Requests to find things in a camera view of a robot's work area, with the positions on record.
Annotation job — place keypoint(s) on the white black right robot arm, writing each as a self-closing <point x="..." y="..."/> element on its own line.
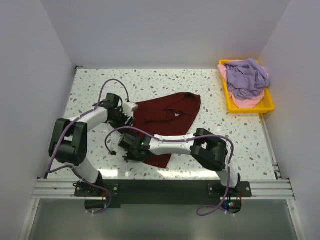
<point x="213" y="152"/>

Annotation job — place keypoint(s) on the dark red t shirt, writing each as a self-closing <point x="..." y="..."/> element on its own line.
<point x="171" y="115"/>

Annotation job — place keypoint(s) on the yellow plastic bin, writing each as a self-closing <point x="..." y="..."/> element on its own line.
<point x="264" y="106"/>

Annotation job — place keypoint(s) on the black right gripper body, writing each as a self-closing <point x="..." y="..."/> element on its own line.
<point x="132" y="154"/>

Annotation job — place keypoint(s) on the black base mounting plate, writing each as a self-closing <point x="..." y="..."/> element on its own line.
<point x="116" y="193"/>

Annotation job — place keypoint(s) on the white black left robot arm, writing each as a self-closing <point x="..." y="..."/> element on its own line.
<point x="69" y="142"/>

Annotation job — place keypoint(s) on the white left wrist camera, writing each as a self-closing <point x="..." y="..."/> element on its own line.
<point x="129" y="108"/>

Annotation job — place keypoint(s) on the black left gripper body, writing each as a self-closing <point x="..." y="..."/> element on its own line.
<point x="120" y="119"/>

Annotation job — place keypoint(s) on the aluminium extrusion rail frame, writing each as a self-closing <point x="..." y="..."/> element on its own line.
<point x="265" y="194"/>

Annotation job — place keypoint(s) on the lavender t shirt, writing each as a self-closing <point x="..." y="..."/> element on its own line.
<point x="246" y="79"/>

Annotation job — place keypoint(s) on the pink t shirt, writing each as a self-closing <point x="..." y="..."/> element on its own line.
<point x="242" y="104"/>

